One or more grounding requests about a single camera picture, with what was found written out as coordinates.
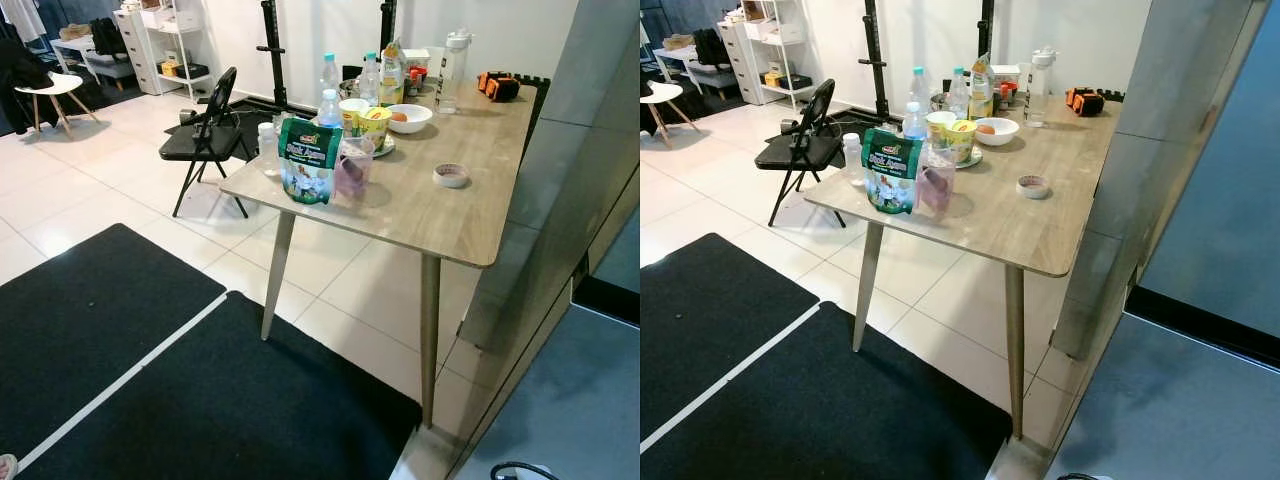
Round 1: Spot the black folding chair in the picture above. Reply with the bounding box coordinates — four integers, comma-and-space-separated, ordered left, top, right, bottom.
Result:
754, 78, 849, 229
158, 67, 251, 219

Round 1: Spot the black carpet floor mat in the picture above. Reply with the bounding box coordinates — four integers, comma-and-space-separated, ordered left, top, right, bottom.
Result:
640, 233, 821, 441
18, 290, 423, 480
640, 302, 1013, 480
0, 223, 227, 461

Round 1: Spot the white bench with cushion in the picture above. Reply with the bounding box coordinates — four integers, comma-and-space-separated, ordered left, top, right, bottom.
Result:
50, 35, 136, 91
655, 45, 741, 101

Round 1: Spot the white ceramic bowl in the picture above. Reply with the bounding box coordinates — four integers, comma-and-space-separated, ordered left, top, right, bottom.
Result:
385, 104, 434, 135
973, 117, 1020, 147

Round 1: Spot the white drawer cabinet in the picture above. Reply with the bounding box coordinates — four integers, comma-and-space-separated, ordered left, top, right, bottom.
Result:
113, 8, 161, 96
718, 20, 766, 106

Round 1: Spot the black squat rack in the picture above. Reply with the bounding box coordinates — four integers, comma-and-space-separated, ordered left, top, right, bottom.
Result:
255, 0, 399, 116
858, 0, 996, 121

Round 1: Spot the black backpack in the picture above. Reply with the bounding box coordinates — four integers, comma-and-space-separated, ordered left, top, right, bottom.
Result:
90, 18, 126, 56
693, 28, 731, 69

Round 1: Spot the clear plastic zip pouch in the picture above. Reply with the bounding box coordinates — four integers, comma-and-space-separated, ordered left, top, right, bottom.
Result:
918, 145, 958, 213
333, 137, 376, 201

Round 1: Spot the green chicken stock pouch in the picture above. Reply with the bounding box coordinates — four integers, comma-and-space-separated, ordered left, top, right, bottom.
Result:
861, 127, 924, 215
277, 116, 344, 206

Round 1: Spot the white round wooden-leg chair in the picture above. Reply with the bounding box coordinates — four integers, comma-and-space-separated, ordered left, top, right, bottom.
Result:
640, 80, 703, 149
14, 72, 101, 139

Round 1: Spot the silver fridge cabinet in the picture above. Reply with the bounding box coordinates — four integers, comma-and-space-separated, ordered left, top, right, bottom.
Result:
1040, 0, 1280, 480
448, 0, 641, 480

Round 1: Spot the yellow instant noodle cup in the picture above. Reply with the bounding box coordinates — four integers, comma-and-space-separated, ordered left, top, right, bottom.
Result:
945, 120, 978, 164
356, 107, 392, 151

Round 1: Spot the green orange drink carton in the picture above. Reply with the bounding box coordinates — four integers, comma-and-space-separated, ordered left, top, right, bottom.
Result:
380, 40, 406, 107
968, 53, 995, 121

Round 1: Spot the silver fridge compartment door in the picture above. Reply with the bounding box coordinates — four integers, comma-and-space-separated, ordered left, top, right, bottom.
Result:
1042, 312, 1280, 480
448, 300, 641, 480

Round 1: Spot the orange black strap bundle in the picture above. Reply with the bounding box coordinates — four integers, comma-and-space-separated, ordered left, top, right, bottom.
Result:
1065, 87, 1106, 117
476, 71, 521, 103

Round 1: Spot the silver freezer door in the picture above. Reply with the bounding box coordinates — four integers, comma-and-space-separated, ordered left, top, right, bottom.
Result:
588, 205, 641, 298
1138, 0, 1280, 339

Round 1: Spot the black rubber gym mat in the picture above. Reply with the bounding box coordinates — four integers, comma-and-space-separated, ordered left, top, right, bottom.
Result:
770, 105, 936, 166
165, 95, 346, 161

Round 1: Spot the tall clear shaker bottle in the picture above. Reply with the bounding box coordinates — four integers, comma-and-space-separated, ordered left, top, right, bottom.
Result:
437, 30, 472, 114
1025, 46, 1058, 128

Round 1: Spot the black hanging jacket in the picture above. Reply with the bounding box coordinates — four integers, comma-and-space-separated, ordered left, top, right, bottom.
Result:
0, 35, 51, 136

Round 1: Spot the light wooden dining table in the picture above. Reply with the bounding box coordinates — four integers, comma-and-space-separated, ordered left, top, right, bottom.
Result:
803, 88, 1128, 441
218, 72, 551, 431

